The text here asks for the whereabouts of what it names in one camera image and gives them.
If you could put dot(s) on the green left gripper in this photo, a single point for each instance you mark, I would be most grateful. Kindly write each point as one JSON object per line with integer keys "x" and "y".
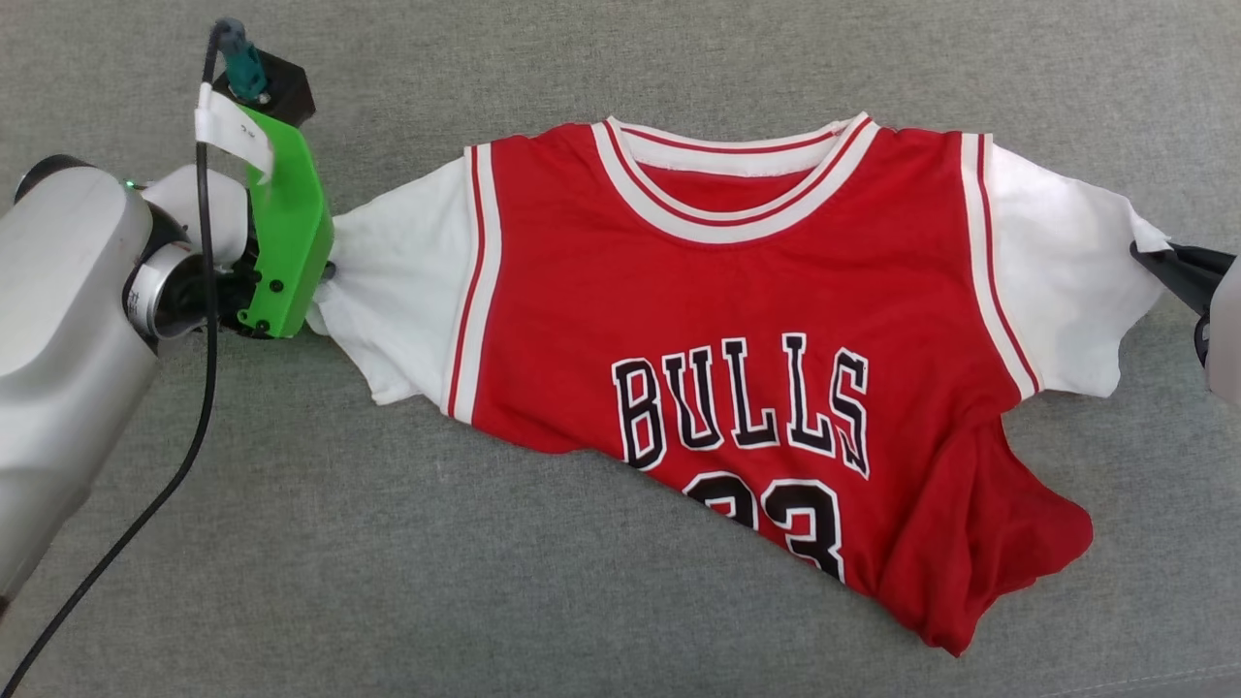
{"x": 291, "y": 233}

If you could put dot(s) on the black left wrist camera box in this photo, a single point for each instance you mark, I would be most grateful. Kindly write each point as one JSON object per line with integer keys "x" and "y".
{"x": 289, "y": 89}

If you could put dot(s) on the red white Bulls jersey shirt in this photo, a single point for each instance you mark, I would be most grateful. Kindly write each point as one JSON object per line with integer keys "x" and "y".
{"x": 737, "y": 281}

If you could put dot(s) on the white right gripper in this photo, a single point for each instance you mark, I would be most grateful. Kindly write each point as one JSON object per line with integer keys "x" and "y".
{"x": 1226, "y": 339}

